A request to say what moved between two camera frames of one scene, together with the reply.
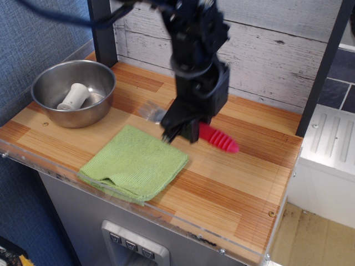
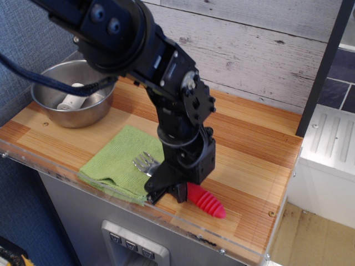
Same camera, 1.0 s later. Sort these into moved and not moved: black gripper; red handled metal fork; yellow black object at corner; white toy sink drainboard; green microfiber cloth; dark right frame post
Moved: red handled metal fork; black gripper
Not moved: green microfiber cloth; dark right frame post; yellow black object at corner; white toy sink drainboard
